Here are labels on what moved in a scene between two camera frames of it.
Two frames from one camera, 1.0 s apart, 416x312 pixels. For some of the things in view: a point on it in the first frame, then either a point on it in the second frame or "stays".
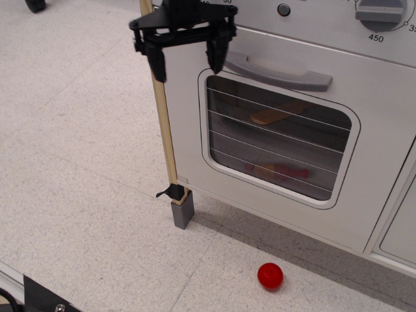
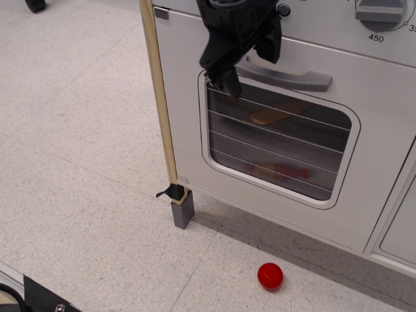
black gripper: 183,23 -> 233,26
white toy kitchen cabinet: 311,125 stays
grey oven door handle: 309,80 stays
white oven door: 324,162 stays
